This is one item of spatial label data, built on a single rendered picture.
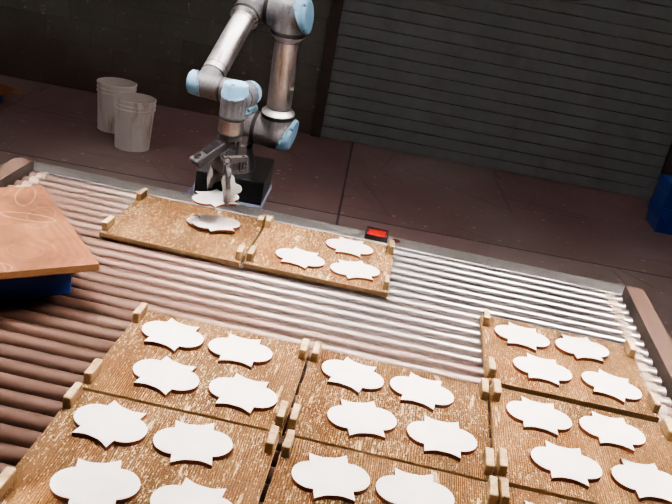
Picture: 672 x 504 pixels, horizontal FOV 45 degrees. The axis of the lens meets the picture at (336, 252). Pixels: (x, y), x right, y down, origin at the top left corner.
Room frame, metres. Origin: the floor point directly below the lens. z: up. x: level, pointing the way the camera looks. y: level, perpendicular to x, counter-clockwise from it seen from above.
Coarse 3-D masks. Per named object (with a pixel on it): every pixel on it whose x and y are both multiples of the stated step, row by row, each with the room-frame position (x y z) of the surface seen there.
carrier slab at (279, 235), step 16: (272, 224) 2.37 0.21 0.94; (272, 240) 2.24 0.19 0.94; (288, 240) 2.26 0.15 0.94; (304, 240) 2.29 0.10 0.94; (320, 240) 2.31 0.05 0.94; (256, 256) 2.10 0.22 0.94; (272, 256) 2.12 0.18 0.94; (320, 256) 2.19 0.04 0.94; (336, 256) 2.21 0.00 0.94; (352, 256) 2.23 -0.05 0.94; (368, 256) 2.26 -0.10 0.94; (384, 256) 2.28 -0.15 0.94; (272, 272) 2.04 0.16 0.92; (288, 272) 2.04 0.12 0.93; (304, 272) 2.06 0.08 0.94; (320, 272) 2.08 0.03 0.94; (384, 272) 2.16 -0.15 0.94; (352, 288) 2.03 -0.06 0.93; (368, 288) 2.03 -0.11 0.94
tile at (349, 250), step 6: (330, 240) 2.30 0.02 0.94; (336, 240) 2.31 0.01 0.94; (342, 240) 2.32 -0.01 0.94; (348, 240) 2.33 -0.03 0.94; (330, 246) 2.26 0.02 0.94; (336, 246) 2.27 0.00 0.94; (342, 246) 2.28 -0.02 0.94; (348, 246) 2.28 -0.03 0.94; (354, 246) 2.29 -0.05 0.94; (360, 246) 2.30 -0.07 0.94; (366, 246) 2.31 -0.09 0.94; (336, 252) 2.23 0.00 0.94; (342, 252) 2.24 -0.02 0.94; (348, 252) 2.24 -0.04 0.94; (354, 252) 2.25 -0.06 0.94; (360, 252) 2.26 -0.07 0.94; (366, 252) 2.26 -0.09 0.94; (372, 252) 2.28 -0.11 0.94
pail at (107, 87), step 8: (104, 80) 6.12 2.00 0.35; (112, 80) 6.16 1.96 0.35; (120, 80) 6.18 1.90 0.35; (128, 80) 6.18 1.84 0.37; (96, 88) 5.99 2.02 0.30; (104, 88) 5.91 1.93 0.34; (112, 88) 5.90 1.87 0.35; (120, 88) 5.91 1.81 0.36; (128, 88) 5.95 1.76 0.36; (136, 88) 6.10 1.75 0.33; (104, 96) 5.91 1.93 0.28; (112, 96) 5.90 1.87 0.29; (104, 104) 5.91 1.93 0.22; (112, 104) 5.91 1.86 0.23; (104, 112) 5.92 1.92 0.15; (112, 112) 5.91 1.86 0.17; (104, 120) 5.92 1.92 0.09; (112, 120) 5.92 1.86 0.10; (104, 128) 5.92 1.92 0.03; (112, 128) 5.92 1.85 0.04
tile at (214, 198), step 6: (198, 192) 2.29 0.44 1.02; (204, 192) 2.30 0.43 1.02; (210, 192) 2.31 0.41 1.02; (216, 192) 2.32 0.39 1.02; (192, 198) 2.24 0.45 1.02; (198, 198) 2.25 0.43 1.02; (204, 198) 2.25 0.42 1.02; (210, 198) 2.26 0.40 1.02; (216, 198) 2.27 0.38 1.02; (222, 198) 2.28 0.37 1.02; (234, 198) 2.29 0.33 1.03; (198, 204) 2.22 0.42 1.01; (204, 204) 2.22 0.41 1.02; (210, 204) 2.22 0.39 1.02; (216, 204) 2.22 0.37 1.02; (222, 204) 2.23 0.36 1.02; (234, 204) 2.25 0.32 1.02
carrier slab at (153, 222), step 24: (120, 216) 2.20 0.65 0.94; (144, 216) 2.23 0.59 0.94; (168, 216) 2.27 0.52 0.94; (240, 216) 2.38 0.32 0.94; (120, 240) 2.06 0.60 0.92; (144, 240) 2.06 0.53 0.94; (168, 240) 2.10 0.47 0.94; (192, 240) 2.13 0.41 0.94; (216, 240) 2.16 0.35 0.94; (240, 240) 2.19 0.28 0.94; (240, 264) 2.05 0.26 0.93
